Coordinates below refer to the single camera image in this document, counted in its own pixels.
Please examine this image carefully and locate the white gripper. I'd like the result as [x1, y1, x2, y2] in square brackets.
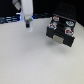
[21, 0, 33, 28]

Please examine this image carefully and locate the black kcup holder drawer box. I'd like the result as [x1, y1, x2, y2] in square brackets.
[46, 14, 76, 47]

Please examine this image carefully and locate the white kcup with green lid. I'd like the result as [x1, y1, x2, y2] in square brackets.
[27, 24, 33, 32]

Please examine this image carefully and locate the kcup with red lid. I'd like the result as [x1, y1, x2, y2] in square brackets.
[65, 29, 73, 36]

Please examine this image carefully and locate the kcup with blue lid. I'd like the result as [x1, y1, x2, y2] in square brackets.
[66, 21, 74, 26]

